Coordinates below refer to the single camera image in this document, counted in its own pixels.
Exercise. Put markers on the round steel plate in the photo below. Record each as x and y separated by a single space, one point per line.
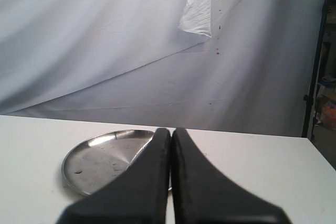
129 165

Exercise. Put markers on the white backdrop sheet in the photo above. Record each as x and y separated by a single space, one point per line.
227 65

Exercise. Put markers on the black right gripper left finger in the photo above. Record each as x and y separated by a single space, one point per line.
88 211

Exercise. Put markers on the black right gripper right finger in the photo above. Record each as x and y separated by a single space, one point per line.
202 194

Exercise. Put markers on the black backdrop stand pole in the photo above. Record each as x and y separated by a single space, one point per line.
309 98

